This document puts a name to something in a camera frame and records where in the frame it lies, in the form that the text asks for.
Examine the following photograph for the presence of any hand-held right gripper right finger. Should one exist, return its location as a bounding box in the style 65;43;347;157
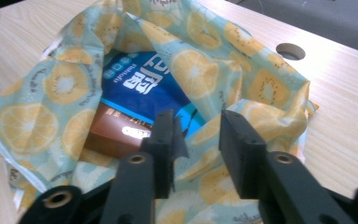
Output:
218;108;356;224

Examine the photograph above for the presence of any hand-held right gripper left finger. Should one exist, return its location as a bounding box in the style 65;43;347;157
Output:
100;109;189;224

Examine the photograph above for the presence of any brown box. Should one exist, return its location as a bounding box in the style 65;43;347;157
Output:
83;102;154;161

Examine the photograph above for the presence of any blue snack packet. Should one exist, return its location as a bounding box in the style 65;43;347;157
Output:
100;50;208;138

